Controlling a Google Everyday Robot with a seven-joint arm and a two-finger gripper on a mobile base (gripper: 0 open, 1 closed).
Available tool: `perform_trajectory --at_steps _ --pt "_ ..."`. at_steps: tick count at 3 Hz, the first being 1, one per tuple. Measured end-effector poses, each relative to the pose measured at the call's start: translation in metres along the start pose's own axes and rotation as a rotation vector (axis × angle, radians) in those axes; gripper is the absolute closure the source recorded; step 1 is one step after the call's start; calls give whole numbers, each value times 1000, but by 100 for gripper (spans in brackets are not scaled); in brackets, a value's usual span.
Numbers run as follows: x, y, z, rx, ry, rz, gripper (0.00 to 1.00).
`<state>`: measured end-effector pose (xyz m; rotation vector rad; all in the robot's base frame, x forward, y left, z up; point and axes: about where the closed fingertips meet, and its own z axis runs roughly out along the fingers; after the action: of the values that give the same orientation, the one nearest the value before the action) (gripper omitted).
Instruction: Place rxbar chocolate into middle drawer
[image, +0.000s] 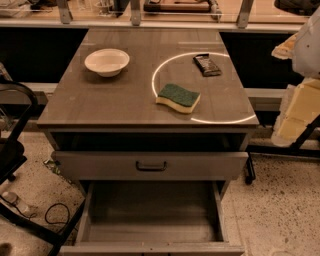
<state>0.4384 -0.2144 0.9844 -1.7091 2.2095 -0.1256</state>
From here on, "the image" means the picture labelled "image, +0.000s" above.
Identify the black drawer handle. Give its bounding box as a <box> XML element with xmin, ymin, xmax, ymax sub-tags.
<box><xmin>135</xmin><ymin>161</ymin><xmax>167</xmax><ymax>172</ymax></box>

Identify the black floor cable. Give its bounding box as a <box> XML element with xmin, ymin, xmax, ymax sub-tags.
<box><xmin>44</xmin><ymin>202</ymin><xmax>72</xmax><ymax>226</ymax></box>

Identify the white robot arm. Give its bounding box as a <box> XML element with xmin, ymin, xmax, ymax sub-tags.
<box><xmin>271</xmin><ymin>7</ymin><xmax>320</xmax><ymax>147</ymax></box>

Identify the green yellow sponge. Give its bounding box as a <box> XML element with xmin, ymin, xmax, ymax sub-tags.
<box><xmin>156</xmin><ymin>84</ymin><xmax>201</xmax><ymax>114</ymax></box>

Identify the open grey lower drawer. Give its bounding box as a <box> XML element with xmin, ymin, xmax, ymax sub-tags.
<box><xmin>59</xmin><ymin>181</ymin><xmax>244</xmax><ymax>256</ymax></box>

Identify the black metal stand leg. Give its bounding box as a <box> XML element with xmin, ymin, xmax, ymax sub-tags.
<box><xmin>247</xmin><ymin>115</ymin><xmax>320</xmax><ymax>158</ymax></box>

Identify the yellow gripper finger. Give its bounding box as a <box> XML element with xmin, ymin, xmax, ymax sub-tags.
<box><xmin>271</xmin><ymin>78</ymin><xmax>320</xmax><ymax>147</ymax></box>
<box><xmin>271</xmin><ymin>34</ymin><xmax>297</xmax><ymax>60</ymax></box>

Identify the grey upper drawer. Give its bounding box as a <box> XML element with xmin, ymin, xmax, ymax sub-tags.
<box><xmin>52</xmin><ymin>151</ymin><xmax>248</xmax><ymax>181</ymax></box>

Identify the white bowl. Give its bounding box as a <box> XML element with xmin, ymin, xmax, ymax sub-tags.
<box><xmin>84</xmin><ymin>49</ymin><xmax>130</xmax><ymax>77</ymax></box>

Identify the metal railing bench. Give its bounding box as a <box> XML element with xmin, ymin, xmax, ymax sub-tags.
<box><xmin>0</xmin><ymin>0</ymin><xmax>308</xmax><ymax>32</ymax></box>

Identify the grey drawer cabinet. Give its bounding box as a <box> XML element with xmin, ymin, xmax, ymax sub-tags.
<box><xmin>36</xmin><ymin>27</ymin><xmax>260</xmax><ymax>256</ymax></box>

